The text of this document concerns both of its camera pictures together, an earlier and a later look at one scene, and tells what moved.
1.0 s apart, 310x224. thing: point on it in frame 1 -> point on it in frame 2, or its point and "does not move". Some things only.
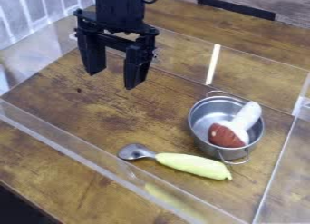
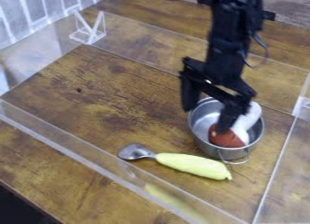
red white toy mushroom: [231, 133] does not move
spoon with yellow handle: [187, 163] does not move
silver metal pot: [213, 111] does not move
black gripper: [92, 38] -> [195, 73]
